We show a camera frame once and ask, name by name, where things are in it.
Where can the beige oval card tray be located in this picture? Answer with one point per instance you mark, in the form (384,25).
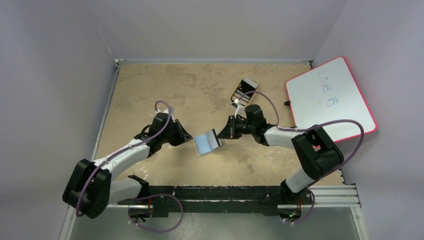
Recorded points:
(243,89)

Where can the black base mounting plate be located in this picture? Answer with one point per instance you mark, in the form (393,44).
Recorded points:
(266,200)

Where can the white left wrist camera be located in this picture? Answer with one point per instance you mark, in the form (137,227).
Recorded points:
(169,110)

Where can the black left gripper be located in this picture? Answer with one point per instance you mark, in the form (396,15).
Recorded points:
(182,136)

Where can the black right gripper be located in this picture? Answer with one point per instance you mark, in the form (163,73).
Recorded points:
(231,127)

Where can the pink framed whiteboard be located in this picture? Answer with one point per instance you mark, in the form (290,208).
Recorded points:
(326,93)

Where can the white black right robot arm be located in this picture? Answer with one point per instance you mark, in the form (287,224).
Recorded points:
(316,151)

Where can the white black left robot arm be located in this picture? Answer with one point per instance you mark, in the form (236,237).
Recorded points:
(89,188)

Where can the aluminium frame rail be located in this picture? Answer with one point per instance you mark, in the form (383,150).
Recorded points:
(322,196)

